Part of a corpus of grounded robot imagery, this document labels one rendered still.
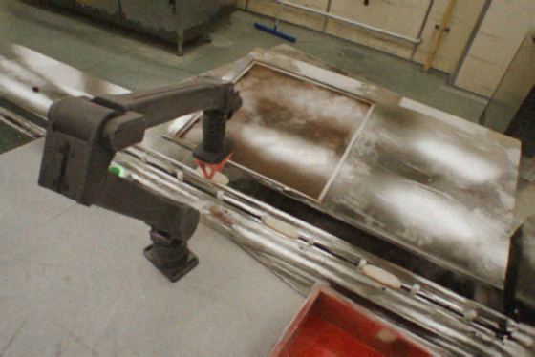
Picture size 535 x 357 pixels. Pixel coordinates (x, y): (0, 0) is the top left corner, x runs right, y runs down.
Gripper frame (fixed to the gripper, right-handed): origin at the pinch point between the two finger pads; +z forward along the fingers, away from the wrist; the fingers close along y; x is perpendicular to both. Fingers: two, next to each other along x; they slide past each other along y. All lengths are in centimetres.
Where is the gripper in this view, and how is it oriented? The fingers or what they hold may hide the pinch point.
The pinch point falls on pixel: (213, 173)
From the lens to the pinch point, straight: 97.6
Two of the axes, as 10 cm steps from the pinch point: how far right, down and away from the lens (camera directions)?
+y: 4.7, -5.5, 6.9
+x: -8.7, -3.9, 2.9
